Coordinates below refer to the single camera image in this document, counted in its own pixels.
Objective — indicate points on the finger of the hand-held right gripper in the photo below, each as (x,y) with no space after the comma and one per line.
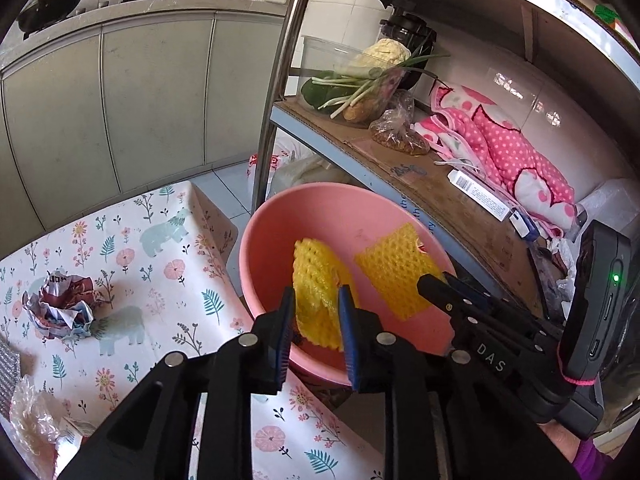
(510,310)
(450,300)

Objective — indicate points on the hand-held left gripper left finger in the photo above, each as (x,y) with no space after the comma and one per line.
(282,340)

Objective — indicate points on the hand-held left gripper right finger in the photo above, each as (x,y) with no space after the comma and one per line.
(351,340)

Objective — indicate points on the yellow foam fruit net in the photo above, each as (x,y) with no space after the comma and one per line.
(395,270)
(315,280)

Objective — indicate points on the pink plastic basin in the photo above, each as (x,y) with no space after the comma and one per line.
(310,220)

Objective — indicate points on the printed paper ball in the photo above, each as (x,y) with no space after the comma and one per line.
(60,305)

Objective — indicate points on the pink paper carton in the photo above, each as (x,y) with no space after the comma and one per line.
(75,435)

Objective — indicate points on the person's right forearm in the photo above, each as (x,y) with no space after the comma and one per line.
(565,455)

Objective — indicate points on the crumpled clear plastic wrap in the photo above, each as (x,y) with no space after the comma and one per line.
(552,265)

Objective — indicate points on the small blue box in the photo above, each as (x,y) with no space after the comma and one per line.
(522,225)

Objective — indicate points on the long white cardboard box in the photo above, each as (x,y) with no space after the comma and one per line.
(480,195)

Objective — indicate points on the floral bear print tablecloth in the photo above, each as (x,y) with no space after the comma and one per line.
(150,280)

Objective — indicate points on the pink polka dot cloth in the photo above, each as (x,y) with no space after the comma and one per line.
(510,155)

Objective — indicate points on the plastic bag of brown food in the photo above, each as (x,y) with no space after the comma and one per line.
(400,137)

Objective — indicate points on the white plastic bag red print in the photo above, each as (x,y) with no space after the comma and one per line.
(300,170)

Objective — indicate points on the brown root vegetable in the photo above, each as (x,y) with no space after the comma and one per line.
(362,110)

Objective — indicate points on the green onions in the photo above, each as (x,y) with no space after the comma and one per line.
(360,91)

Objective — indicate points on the green pepper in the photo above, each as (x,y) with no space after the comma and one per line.
(312,92)

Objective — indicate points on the pale yellow cabbage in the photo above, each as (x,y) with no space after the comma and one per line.
(377,55)

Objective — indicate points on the crumpled clear plastic bag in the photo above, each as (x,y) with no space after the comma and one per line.
(32,415)

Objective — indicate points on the black blender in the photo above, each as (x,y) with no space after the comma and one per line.
(405,30)

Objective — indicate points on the silver bubble wrap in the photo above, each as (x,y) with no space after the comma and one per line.
(7,375)

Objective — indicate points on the clear plastic bowl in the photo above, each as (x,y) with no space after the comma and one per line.
(320,55)

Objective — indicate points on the green sticker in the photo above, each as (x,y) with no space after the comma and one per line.
(610,17)

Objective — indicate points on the grey kitchen counter cabinet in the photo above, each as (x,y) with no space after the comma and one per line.
(150,85)

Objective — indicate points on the metal shelf rack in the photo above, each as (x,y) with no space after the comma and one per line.
(285,50)

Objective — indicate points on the black wok with lid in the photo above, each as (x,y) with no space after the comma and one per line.
(47,7)

